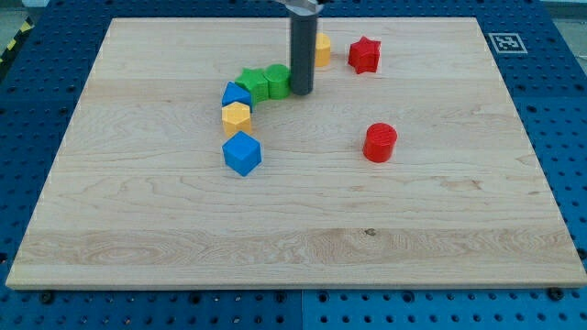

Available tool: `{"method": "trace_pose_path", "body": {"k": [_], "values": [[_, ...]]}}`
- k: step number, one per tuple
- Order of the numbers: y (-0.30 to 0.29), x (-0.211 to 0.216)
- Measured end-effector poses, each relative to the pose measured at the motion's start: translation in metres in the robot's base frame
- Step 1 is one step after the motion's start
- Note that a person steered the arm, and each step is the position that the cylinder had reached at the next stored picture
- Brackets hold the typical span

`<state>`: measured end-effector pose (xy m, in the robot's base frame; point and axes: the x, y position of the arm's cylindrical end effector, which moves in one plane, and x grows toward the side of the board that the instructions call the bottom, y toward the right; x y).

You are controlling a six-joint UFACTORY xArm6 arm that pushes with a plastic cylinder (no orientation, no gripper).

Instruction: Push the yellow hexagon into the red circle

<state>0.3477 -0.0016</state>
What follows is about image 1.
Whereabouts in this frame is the wooden board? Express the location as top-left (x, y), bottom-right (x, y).
top-left (6, 17), bottom-right (586, 291)

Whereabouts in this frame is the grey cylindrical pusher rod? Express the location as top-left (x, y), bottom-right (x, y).
top-left (290, 10), bottom-right (317, 95)

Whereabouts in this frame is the green star block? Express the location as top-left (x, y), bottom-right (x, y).
top-left (235, 68), bottom-right (269, 105)

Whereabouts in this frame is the red cylinder block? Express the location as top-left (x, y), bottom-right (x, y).
top-left (362, 122), bottom-right (398, 163)

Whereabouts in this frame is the blue cube block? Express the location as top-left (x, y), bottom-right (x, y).
top-left (222, 131), bottom-right (261, 176)

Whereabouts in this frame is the yellow black hazard tape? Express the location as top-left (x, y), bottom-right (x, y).
top-left (1, 16), bottom-right (35, 65)

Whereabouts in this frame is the white fiducial marker tag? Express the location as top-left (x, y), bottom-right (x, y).
top-left (488, 32), bottom-right (527, 54)

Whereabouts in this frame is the green cylinder block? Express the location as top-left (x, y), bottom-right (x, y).
top-left (264, 64), bottom-right (291, 100)

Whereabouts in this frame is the yellow block behind rod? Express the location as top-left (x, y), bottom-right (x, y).
top-left (315, 32), bottom-right (331, 67)

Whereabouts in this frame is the red star block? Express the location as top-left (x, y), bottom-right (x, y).
top-left (348, 36), bottom-right (381, 74)

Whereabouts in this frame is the blue triangle block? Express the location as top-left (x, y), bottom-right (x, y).
top-left (221, 82), bottom-right (253, 111)

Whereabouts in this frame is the silver metal rod mount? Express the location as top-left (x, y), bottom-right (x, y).
top-left (275, 0), bottom-right (324, 14)

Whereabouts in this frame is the yellow hexagon block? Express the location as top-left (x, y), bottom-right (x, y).
top-left (221, 102), bottom-right (252, 138)

